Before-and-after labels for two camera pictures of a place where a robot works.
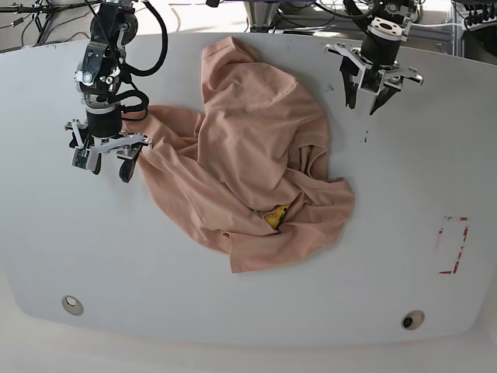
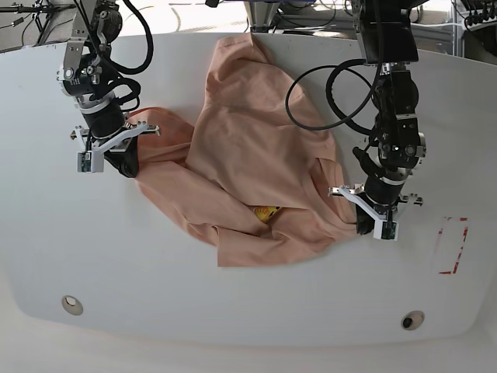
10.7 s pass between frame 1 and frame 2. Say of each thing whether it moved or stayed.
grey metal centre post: stayed
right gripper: moved
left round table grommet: stayed
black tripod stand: stayed
